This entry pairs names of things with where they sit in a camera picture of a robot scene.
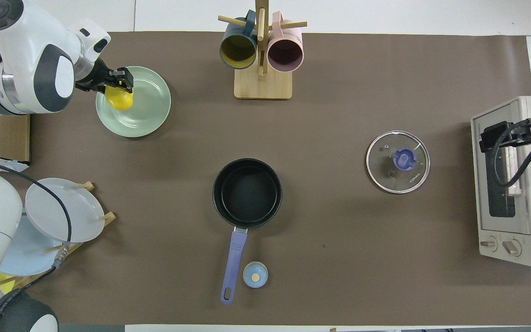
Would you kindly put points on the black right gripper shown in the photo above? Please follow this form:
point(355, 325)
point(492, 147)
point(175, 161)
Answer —
point(505, 133)

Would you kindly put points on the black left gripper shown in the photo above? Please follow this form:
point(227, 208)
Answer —
point(102, 76)

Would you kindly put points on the yellow potato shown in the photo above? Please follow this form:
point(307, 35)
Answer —
point(119, 99)

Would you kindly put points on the glass lid purple knob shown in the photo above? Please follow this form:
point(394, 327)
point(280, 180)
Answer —
point(399, 175)

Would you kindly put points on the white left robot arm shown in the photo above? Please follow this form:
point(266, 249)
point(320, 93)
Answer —
point(26, 55)

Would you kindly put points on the mint green plate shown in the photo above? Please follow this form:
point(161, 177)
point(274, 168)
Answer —
point(148, 106)

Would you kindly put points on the grey plate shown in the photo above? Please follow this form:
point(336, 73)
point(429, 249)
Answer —
point(81, 210)

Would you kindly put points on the wooden plate rack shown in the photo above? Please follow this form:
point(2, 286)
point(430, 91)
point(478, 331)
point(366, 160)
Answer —
point(110, 216)

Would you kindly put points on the light blue plate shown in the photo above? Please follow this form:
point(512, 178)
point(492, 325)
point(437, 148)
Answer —
point(30, 253)

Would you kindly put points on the yellow plate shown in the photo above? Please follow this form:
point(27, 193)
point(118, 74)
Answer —
point(5, 283)

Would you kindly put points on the beige toaster oven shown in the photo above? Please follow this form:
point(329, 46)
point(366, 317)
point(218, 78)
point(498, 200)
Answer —
point(530, 230)

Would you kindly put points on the wooden shelf box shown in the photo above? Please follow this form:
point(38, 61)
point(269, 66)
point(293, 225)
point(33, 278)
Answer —
point(7, 138)

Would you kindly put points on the dark blue mug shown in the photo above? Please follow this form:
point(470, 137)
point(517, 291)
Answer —
point(238, 50)

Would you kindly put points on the wooden mug tree rack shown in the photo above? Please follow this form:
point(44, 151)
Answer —
point(263, 85)

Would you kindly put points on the pink mug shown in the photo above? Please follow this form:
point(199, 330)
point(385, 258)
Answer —
point(285, 53)

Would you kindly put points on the brown table mat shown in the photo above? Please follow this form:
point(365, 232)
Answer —
point(339, 253)

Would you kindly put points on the small blue cork-knob lid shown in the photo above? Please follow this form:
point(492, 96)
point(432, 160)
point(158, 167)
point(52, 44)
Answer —
point(255, 275)

